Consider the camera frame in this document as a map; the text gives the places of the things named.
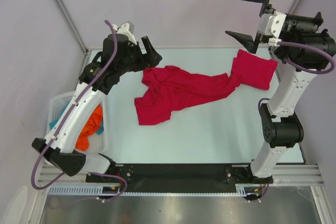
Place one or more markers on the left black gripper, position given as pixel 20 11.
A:
pixel 152 58

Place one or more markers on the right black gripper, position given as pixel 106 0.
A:
pixel 247 41

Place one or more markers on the magenta t shirt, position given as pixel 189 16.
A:
pixel 173 89
pixel 252 70

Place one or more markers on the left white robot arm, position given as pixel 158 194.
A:
pixel 95 83

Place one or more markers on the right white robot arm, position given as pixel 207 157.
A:
pixel 305 53

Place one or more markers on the folded magenta t shirt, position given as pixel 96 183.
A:
pixel 252 70

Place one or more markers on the orange t shirt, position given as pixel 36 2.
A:
pixel 92 125

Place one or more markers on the white plastic laundry basket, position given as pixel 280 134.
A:
pixel 56 108

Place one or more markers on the teal t shirt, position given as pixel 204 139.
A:
pixel 99 130

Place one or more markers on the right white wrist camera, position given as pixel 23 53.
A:
pixel 270 27

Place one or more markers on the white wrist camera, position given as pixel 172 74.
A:
pixel 270 27
pixel 126 29

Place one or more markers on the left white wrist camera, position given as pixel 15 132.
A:
pixel 126 29

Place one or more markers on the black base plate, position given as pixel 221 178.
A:
pixel 164 183

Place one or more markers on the grey slotted cable duct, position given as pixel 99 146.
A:
pixel 229 190

